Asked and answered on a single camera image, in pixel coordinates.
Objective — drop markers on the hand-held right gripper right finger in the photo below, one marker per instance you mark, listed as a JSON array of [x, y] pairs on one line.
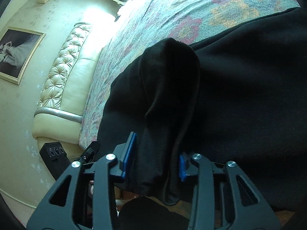
[[182, 167]]

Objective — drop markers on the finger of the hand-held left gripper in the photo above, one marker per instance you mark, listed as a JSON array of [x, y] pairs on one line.
[[90, 152]]

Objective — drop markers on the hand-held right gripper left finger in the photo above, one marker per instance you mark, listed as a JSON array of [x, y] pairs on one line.
[[128, 158]]

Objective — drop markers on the black pants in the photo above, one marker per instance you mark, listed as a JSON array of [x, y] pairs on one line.
[[227, 100]]

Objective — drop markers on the cream tufted leather headboard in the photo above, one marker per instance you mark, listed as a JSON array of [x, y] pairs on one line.
[[67, 76]]

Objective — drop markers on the small dark object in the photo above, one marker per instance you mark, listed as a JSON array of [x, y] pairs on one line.
[[117, 18]]

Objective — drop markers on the floral bedspread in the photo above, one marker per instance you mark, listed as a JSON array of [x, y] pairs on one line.
[[168, 21]]

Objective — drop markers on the gold framed wall picture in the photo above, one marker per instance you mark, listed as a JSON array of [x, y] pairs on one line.
[[16, 52]]

